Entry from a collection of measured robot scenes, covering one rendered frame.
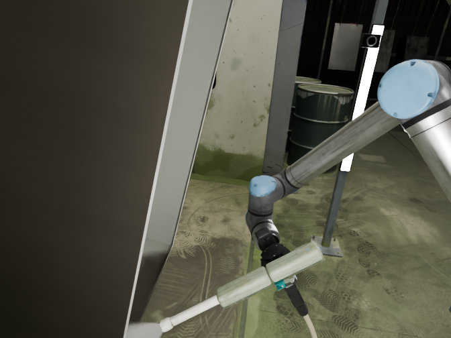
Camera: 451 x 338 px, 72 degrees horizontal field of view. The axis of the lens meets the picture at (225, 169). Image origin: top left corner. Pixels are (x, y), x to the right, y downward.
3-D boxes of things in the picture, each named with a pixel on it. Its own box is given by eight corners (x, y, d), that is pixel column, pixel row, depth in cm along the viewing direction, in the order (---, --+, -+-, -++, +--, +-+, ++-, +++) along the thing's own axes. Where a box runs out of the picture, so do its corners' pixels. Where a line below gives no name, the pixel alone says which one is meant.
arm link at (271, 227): (270, 218, 107) (245, 231, 107) (275, 225, 102) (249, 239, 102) (280, 237, 110) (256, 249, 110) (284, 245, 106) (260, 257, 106)
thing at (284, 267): (336, 288, 94) (312, 234, 85) (344, 300, 90) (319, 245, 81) (194, 357, 96) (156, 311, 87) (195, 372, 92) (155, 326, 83)
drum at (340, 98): (280, 155, 383) (290, 82, 348) (325, 157, 390) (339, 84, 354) (294, 176, 330) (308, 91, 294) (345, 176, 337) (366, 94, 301)
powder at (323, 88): (292, 85, 347) (292, 84, 347) (338, 87, 354) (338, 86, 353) (309, 94, 298) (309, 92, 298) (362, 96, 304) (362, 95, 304)
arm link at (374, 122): (445, 49, 79) (278, 172, 128) (431, 48, 70) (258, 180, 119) (475, 85, 76) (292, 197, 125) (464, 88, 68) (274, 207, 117)
